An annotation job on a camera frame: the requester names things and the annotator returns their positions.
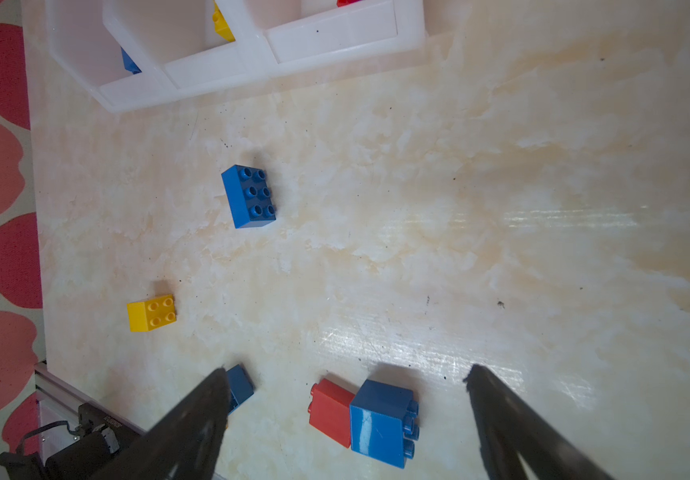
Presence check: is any white right plastic bin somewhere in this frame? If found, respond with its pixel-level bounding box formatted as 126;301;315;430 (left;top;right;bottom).
244;1;426;77

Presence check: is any white left plastic bin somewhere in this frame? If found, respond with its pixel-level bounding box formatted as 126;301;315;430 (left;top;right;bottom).
46;1;173;113

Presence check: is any light blue lego brick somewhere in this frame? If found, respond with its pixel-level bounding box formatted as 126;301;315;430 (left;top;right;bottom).
349;380;420;469

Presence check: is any white middle plastic bin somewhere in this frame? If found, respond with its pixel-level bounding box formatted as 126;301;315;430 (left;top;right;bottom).
102;1;266;97

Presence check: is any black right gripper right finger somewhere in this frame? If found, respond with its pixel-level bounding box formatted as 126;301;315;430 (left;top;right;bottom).
465;364;611;479

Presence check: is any red small lego brick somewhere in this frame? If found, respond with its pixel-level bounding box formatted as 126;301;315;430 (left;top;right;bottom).
308;379;355;448

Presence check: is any white plastic bin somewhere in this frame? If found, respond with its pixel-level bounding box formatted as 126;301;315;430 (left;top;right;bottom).
244;1;426;77
46;1;173;113
102;1;266;97

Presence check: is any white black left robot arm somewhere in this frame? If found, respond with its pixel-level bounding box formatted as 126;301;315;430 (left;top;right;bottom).
0;402;142;479

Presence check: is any yellow small lego brick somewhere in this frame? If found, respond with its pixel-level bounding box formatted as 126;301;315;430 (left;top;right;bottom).
212;1;235;42

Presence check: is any red long lego brick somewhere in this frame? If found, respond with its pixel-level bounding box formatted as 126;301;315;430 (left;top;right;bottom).
336;0;360;8

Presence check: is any dark blue lego brick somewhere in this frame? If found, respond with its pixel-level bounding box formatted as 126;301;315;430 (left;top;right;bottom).
227;364;254;413

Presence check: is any small blue lego brick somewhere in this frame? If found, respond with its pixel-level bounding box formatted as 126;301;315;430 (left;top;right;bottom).
121;49;141;75

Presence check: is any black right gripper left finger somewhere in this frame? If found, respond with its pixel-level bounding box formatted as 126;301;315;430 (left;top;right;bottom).
93;368;230;479

